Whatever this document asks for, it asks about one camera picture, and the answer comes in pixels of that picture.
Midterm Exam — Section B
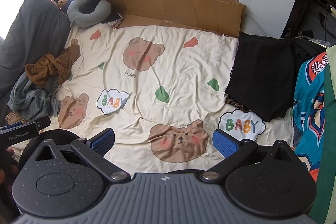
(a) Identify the floral patterned folded cloth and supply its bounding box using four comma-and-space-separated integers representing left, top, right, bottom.
105, 14, 123, 28

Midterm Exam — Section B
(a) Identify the blue denim garment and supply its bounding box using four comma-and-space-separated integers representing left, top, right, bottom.
7, 72, 60, 121

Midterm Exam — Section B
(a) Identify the leopard print cloth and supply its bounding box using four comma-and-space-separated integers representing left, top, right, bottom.
226, 97, 250, 113

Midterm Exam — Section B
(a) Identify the person's left hand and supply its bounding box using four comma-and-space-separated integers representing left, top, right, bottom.
0, 147, 19, 185

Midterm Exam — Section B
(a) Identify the black folded garment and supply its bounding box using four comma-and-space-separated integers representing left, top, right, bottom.
226, 33, 325, 122

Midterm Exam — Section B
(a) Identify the cream bear print bedsheet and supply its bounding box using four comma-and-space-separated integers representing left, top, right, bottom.
49, 23, 295, 177

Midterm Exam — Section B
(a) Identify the grey u-shaped neck pillow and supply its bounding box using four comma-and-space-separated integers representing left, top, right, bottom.
67, 0, 112, 28

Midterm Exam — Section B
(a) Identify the brown cardboard sheet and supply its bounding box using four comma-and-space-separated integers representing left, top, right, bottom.
106, 0, 245, 38

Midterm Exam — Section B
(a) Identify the teal patterned garment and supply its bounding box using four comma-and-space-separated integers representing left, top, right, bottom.
293, 52, 329, 181

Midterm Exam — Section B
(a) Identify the brown printed t-shirt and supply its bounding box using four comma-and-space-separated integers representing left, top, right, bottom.
25, 39, 80, 88

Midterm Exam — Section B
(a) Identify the dark grey pillow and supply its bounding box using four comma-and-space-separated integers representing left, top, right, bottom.
1, 0, 70, 126

